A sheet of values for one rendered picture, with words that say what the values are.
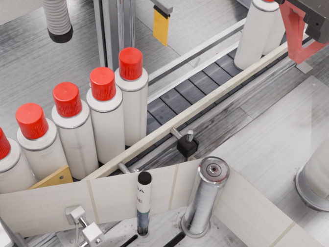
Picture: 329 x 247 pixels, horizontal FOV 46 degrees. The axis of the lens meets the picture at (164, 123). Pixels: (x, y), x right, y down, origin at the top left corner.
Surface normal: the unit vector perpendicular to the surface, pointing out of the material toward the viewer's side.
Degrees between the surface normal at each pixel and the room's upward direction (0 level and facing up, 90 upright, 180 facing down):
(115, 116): 90
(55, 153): 90
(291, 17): 69
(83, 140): 90
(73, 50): 0
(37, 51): 0
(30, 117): 2
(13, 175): 90
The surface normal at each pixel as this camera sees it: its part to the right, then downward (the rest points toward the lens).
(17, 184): 0.60, 0.68
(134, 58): 0.04, -0.58
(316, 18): -0.75, 0.52
